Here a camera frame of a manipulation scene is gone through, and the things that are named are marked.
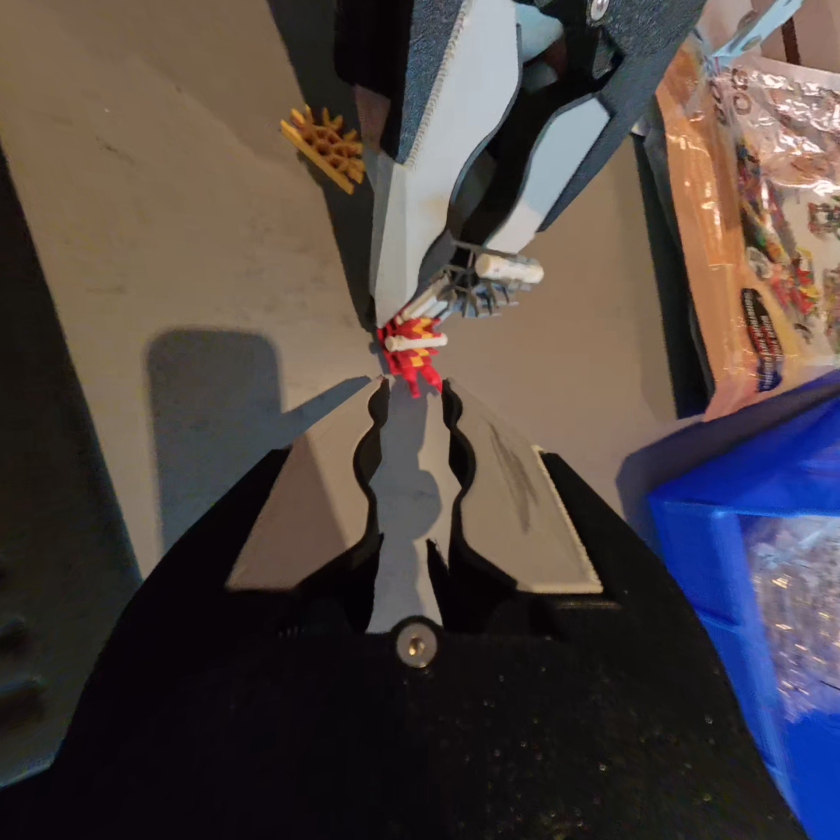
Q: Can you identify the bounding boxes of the blue plastic bin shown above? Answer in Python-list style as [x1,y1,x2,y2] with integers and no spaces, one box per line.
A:
[646,374,840,840]

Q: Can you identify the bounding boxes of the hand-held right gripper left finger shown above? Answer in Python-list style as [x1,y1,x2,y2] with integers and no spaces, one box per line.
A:
[225,375,392,592]

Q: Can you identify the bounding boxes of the small toy building assembly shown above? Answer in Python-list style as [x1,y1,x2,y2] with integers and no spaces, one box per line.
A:
[375,239,546,400]

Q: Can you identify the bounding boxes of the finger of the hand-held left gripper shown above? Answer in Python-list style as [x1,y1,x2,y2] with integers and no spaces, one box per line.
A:
[367,0,527,327]
[481,97,616,256]

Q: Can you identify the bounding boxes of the person's left hand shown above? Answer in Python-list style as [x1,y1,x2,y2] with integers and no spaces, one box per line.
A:
[358,91,396,158]

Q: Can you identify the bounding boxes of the orange printed packet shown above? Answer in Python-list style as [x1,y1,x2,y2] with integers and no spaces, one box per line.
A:
[656,36,840,421]

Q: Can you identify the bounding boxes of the black perforated pad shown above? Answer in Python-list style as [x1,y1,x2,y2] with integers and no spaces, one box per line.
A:
[0,151,142,782]

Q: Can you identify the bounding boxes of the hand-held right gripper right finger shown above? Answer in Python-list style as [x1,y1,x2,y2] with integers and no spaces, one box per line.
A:
[440,378,605,596]

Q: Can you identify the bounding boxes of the yellow fan connector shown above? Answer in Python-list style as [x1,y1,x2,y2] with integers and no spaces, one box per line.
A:
[281,105,365,194]

